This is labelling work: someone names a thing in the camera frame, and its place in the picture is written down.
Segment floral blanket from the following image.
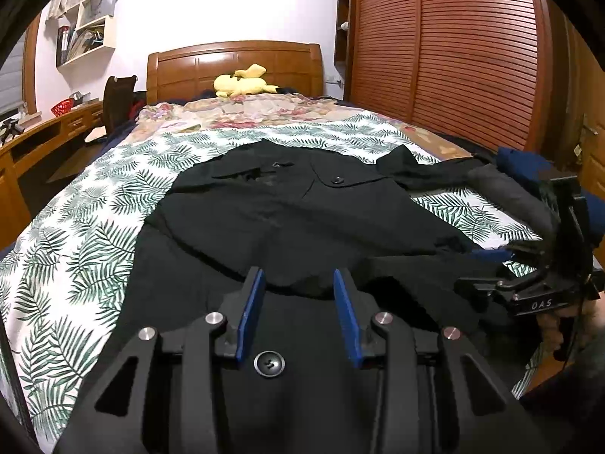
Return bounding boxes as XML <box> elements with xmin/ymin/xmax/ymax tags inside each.
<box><xmin>127</xmin><ymin>92</ymin><xmax>473</xmax><ymax>159</ymax></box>

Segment wooden desk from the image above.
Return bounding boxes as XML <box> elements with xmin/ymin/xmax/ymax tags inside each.
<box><xmin>0</xmin><ymin>99</ymin><xmax>107</xmax><ymax>251</ymax></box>

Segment person's right hand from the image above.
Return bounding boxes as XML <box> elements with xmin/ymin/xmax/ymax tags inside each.
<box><xmin>539</xmin><ymin>305</ymin><xmax>591</xmax><ymax>355</ymax></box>

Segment wooden louvered wardrobe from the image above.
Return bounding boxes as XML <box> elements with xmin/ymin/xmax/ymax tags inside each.
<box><xmin>347</xmin><ymin>0</ymin><xmax>554</xmax><ymax>152</ymax></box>

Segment wooden open shelf column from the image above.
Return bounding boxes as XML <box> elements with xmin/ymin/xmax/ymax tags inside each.
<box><xmin>334</xmin><ymin>0</ymin><xmax>355</xmax><ymax>64</ymax></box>

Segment yellow plush toy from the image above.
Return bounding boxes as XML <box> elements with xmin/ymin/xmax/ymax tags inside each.
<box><xmin>214</xmin><ymin>63</ymin><xmax>279</xmax><ymax>99</ymax></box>

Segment dark chair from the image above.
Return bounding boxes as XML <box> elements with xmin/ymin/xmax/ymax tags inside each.
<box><xmin>103</xmin><ymin>76</ymin><xmax>139</xmax><ymax>133</ymax></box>

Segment black coat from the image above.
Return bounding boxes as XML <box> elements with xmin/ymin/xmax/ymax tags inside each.
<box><xmin>66</xmin><ymin>139</ymin><xmax>540</xmax><ymax>454</ymax></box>

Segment person's right forearm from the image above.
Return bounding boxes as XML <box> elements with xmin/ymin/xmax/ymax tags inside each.
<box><xmin>565</xmin><ymin>298</ymin><xmax>605</xmax><ymax>417</ymax></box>

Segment wooden door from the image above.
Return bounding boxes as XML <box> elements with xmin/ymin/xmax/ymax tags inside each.
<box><xmin>567</xmin><ymin>23</ymin><xmax>605</xmax><ymax>209</ymax></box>

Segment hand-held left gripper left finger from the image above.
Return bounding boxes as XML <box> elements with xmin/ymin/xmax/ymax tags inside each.
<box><xmin>54</xmin><ymin>266</ymin><xmax>265</xmax><ymax>454</ymax></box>

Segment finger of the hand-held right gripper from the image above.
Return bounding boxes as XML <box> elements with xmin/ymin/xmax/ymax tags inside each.
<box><xmin>455</xmin><ymin>269</ymin><xmax>549</xmax><ymax>301</ymax></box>
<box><xmin>475</xmin><ymin>241</ymin><xmax>549</xmax><ymax>266</ymax></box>

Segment navy cloth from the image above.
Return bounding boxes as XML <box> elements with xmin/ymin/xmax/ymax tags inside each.
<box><xmin>496</xmin><ymin>146</ymin><xmax>556</xmax><ymax>187</ymax></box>

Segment white wall shelf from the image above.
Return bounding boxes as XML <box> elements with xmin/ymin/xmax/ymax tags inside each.
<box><xmin>46</xmin><ymin>0</ymin><xmax>126</xmax><ymax>68</ymax></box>

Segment leaf print bedsheet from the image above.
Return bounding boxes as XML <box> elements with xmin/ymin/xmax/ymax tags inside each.
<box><xmin>0</xmin><ymin>113</ymin><xmax>544</xmax><ymax>445</ymax></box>

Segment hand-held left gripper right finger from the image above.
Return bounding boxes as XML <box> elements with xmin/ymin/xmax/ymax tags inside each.
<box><xmin>333</xmin><ymin>269</ymin><xmax>551</xmax><ymax>454</ymax></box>

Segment window blind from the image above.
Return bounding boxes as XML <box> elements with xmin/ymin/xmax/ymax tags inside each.
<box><xmin>0</xmin><ymin>33</ymin><xmax>29</xmax><ymax>119</ymax></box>

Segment wooden bed headboard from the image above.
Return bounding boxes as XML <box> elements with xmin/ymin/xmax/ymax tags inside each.
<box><xmin>146</xmin><ymin>41</ymin><xmax>324</xmax><ymax>105</ymax></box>

